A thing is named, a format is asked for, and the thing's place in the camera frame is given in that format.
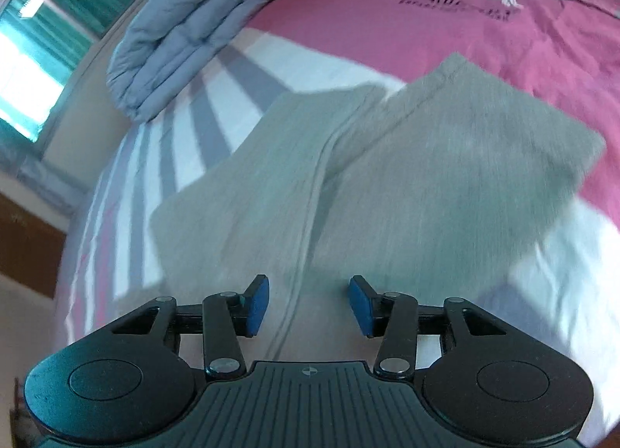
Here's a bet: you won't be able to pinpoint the wooden bedside cabinet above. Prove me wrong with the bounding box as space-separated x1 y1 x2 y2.
0 192 67 299

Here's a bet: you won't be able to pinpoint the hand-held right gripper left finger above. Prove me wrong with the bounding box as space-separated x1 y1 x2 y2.
112 275 270 378

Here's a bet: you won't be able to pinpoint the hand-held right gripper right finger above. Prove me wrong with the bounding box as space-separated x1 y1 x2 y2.
348 275 507 379

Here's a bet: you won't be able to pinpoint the pink striped bed sheet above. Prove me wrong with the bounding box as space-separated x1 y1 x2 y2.
57 0 620 448

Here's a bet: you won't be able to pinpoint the folded blue quilt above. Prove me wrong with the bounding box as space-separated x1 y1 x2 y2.
107 0 270 122

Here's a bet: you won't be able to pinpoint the window with green screen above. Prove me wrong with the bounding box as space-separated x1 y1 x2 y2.
0 0 200 144

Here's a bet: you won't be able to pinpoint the grey pants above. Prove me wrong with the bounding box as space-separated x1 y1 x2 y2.
149 52 607 362

